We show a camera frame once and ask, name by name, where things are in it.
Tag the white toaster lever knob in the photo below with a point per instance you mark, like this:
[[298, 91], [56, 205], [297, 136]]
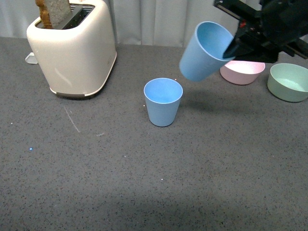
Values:
[[31, 59]]

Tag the pink plastic bowl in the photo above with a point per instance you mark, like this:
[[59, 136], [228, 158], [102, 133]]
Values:
[[242, 72]]

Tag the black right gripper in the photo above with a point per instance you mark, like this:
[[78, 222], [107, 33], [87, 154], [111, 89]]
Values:
[[262, 34]]

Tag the grey pleated curtain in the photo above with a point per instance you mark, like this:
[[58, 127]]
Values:
[[138, 22]]

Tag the cream two-slot toaster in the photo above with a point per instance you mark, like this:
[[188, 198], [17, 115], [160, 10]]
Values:
[[77, 59]]

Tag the green plastic bowl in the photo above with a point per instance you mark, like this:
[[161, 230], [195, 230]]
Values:
[[288, 82]]

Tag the slice of toasted bread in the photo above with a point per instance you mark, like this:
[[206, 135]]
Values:
[[53, 12]]

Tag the blue plastic cup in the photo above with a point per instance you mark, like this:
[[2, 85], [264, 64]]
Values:
[[204, 53], [163, 96]]

